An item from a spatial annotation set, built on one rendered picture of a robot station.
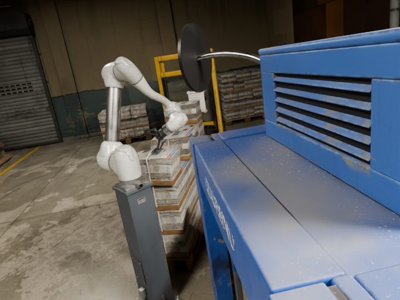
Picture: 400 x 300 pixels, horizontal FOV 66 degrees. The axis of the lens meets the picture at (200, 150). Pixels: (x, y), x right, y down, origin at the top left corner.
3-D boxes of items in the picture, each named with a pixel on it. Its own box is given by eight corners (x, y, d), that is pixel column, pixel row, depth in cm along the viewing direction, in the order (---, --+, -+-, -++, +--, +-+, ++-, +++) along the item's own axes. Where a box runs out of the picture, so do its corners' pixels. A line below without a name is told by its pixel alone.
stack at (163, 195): (149, 272, 276) (130, 187, 252) (180, 209, 385) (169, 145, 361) (191, 272, 267) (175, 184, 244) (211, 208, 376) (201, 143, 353)
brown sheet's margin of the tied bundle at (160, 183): (154, 185, 244) (153, 180, 243) (164, 171, 271) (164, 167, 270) (173, 186, 241) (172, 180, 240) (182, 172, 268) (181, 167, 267)
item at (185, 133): (152, 140, 299) (151, 140, 298) (160, 133, 326) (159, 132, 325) (188, 137, 291) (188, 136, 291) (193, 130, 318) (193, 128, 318)
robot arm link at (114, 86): (108, 174, 208) (91, 169, 223) (128, 172, 219) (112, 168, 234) (112, 58, 202) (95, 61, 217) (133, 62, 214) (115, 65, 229)
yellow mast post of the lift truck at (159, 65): (176, 185, 436) (153, 57, 386) (178, 183, 444) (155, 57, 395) (183, 184, 434) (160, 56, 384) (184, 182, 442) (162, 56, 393)
